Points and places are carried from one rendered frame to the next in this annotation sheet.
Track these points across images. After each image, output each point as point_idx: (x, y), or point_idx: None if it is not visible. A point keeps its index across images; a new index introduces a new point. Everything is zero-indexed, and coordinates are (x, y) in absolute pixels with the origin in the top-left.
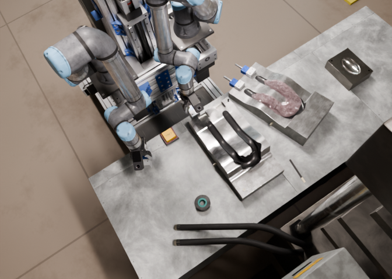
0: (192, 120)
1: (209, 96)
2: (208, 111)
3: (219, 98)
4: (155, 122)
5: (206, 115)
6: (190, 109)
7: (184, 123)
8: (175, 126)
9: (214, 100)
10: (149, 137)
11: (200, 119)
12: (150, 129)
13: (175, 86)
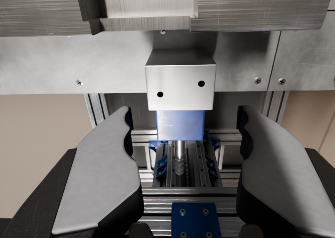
0: (282, 9)
1: (111, 109)
2: None
3: (7, 83)
4: (216, 118)
5: None
6: (187, 121)
7: (260, 67)
8: (311, 80)
9: (35, 92)
10: (241, 102)
11: None
12: (230, 113)
13: (164, 192)
